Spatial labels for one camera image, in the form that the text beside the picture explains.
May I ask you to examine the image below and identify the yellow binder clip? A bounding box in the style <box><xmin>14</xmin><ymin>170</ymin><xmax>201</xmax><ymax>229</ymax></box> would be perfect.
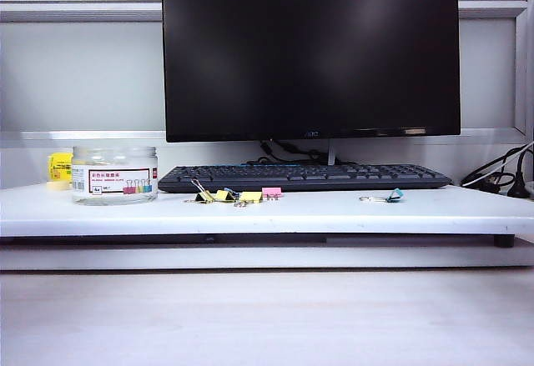
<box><xmin>182</xmin><ymin>178</ymin><xmax>216</xmax><ymax>205</ymax></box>
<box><xmin>232</xmin><ymin>190</ymin><xmax>264</xmax><ymax>209</ymax></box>
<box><xmin>214</xmin><ymin>188</ymin><xmax>241</xmax><ymax>204</ymax></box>

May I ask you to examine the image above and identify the round transparent plastic jar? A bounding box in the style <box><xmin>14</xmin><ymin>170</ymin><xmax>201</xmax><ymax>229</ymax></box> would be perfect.
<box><xmin>71</xmin><ymin>144</ymin><xmax>160</xmax><ymax>207</ymax></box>

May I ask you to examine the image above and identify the black computer keyboard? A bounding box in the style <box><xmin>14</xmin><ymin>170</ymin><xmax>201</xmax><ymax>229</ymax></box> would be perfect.
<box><xmin>157</xmin><ymin>163</ymin><xmax>454</xmax><ymax>194</ymax></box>

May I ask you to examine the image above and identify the white desk riser board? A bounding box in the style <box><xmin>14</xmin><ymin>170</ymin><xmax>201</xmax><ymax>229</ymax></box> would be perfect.
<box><xmin>0</xmin><ymin>181</ymin><xmax>534</xmax><ymax>238</ymax></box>

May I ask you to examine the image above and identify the black computer monitor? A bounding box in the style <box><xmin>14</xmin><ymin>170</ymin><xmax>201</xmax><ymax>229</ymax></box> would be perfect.
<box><xmin>160</xmin><ymin>0</ymin><xmax>462</xmax><ymax>143</ymax></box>

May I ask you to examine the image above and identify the teal binder clip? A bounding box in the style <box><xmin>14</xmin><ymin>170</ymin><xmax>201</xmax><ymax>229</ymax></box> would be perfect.
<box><xmin>358</xmin><ymin>187</ymin><xmax>406</xmax><ymax>204</ymax></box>

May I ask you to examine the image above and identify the black power plug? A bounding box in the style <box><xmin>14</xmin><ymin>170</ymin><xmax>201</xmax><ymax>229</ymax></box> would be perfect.
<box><xmin>506</xmin><ymin>164</ymin><xmax>534</xmax><ymax>199</ymax></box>

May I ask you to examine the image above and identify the black monitor cable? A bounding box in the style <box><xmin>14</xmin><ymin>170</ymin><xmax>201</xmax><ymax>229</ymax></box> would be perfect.
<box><xmin>244</xmin><ymin>139</ymin><xmax>330</xmax><ymax>165</ymax></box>

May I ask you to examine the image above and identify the black cable bundle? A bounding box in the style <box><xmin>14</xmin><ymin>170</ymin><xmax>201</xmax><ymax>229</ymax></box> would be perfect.
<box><xmin>460</xmin><ymin>142</ymin><xmax>534</xmax><ymax>188</ymax></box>

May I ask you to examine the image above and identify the grey aluminium partition frame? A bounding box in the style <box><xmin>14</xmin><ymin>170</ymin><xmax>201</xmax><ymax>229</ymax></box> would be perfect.
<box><xmin>0</xmin><ymin>0</ymin><xmax>534</xmax><ymax>138</ymax></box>

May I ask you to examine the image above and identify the white cable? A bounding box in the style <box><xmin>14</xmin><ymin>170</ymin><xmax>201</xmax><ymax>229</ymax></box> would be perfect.
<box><xmin>461</xmin><ymin>143</ymin><xmax>534</xmax><ymax>187</ymax></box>

